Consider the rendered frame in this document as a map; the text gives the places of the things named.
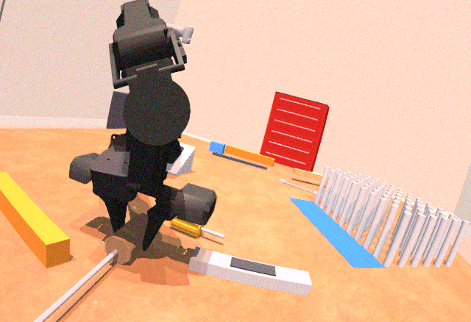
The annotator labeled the small blue block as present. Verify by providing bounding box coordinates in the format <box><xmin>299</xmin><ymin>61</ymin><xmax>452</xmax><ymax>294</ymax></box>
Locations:
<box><xmin>208</xmin><ymin>141</ymin><xmax>226</xmax><ymax>154</ymax></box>

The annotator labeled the yellow screwdriver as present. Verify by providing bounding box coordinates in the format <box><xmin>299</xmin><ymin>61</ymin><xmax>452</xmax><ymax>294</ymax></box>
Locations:
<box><xmin>170</xmin><ymin>216</ymin><xmax>225</xmax><ymax>238</ymax></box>

